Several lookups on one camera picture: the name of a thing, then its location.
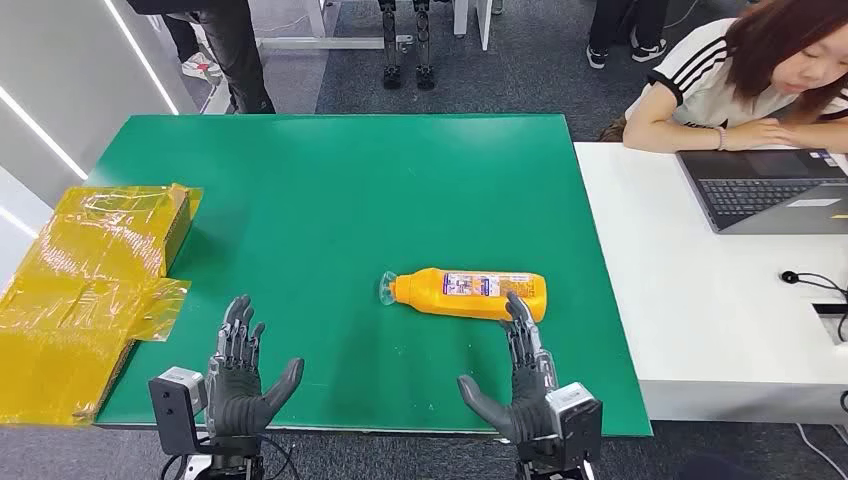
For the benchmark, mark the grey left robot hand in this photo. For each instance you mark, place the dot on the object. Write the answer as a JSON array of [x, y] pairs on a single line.
[[235, 397]]

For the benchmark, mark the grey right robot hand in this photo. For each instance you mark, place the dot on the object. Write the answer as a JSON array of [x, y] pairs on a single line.
[[526, 411]]

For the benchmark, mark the orange detergent bottle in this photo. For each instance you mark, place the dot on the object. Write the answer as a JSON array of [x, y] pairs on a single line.
[[430, 298]]

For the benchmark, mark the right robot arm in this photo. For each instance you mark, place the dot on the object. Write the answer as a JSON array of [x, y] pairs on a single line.
[[546, 470]]

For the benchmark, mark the yellow film-wrapped cardboard box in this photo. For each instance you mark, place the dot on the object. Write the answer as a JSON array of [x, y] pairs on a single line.
[[86, 265]]

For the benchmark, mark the white desk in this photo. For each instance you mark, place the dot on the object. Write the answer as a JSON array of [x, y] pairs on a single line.
[[696, 298]]

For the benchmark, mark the green table mat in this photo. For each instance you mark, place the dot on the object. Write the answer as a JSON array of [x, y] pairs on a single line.
[[344, 199]]

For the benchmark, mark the grey laptop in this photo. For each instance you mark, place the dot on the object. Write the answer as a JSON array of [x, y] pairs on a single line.
[[762, 192]]

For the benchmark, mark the person with white shoe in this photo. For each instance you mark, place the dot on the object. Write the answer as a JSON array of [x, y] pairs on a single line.
[[199, 65]]

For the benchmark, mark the standing person in dark trousers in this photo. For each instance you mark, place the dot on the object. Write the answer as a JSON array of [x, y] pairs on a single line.
[[238, 60]]

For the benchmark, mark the seated person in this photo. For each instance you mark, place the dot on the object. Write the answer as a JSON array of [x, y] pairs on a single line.
[[709, 86]]

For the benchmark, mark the black robot leg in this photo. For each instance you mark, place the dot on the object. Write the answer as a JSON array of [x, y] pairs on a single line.
[[424, 53], [391, 53]]

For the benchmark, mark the white desk leg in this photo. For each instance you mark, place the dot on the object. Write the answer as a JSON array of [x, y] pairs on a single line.
[[484, 20]]

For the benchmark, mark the person with black-white shoes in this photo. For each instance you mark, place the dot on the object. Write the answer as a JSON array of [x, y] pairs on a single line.
[[616, 26]]

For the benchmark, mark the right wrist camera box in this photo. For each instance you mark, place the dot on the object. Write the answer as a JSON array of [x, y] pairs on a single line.
[[578, 420]]

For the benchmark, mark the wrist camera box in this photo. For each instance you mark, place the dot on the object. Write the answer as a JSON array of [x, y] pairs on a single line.
[[578, 420], [173, 407]]

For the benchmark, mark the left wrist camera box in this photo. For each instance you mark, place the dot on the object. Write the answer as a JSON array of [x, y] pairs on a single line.
[[173, 407]]

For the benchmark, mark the white desk frame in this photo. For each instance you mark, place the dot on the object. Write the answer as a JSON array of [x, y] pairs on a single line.
[[318, 42]]

